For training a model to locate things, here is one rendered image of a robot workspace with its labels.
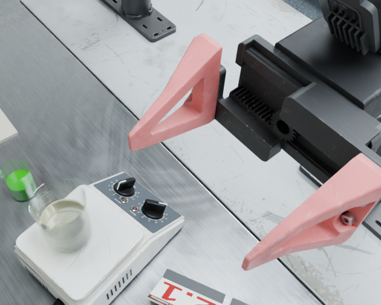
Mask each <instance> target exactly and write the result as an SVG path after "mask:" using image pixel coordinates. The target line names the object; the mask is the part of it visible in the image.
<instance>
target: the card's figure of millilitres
mask: <svg viewBox="0 0 381 305"><path fill-rule="evenodd" d="M152 295H154V296H156V297H158V298H161V299H162V300H165V301H167V302H169V303H171V304H173V305H219V304H217V303H214V302H212V301H210V300H207V299H205V298H203V297H201V296H199V295H196V294H194V293H192V292H189V291H188V290H185V289H183V288H181V287H178V286H176V285H174V284H172V283H170V282H167V281H165V280H162V282H161V283H160V284H159V285H158V287H157V288H156V290H155V291H154V292H153V293H152Z"/></svg>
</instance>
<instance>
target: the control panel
mask: <svg viewBox="0 0 381 305"><path fill-rule="evenodd" d="M130 177H131V176H130V175H128V174H127V173H125V172H124V173H122V174H119V175H117V176H114V177H111V178H110V179H107V180H104V181H102V182H99V183H96V184H94V185H93V186H94V187H95V188H96V189H98V190H99V191H100V192H101V193H102V194H104V195H105V196H107V197H108V198H109V199H110V200H111V201H113V202H114V203H115V204H116V205H117V206H119V207H120V208H122V209H123V210H124V211H125V212H126V213H127V214H129V215H130V216H131V217H132V218H134V219H135V220H136V221H138V222H139V223H140V224H141V225H142V226H144V227H145V228H146V229H147V230H149V231H150V232H151V233H156V232H157V231H159V230H160V229H162V228H163V227H165V226H167V225H168V224H170V223H172V222H173V221H175V220H176V219H178V218H180V217H181V216H182V215H181V214H179V213H178V212H177V211H175V210H174V209H173V208H171V207H170V206H169V205H167V207H166V210H165V212H164V213H163V216H162V218H160V219H152V218H149V217H147V216H145V215H144V213H143V212H142V206H143V204H144V202H145V200H146V199H150V200H155V201H158V202H163V203H164V201H162V200H161V199H160V198H158V197H157V196H156V195H154V194H153V193H152V192H151V191H149V190H148V189H146V188H145V187H144V186H143V185H141V184H140V183H139V182H137V181H135V183H134V186H133V187H134V189H135V193H134V195H132V196H130V197H125V196H122V195H120V194H118V193H116V192H115V190H114V184H115V183H117V182H119V181H121V180H124V179H128V178H130ZM122 198H125V199H127V202H123V201H122ZM133 206H136V207H137V210H133V209H132V207H133Z"/></svg>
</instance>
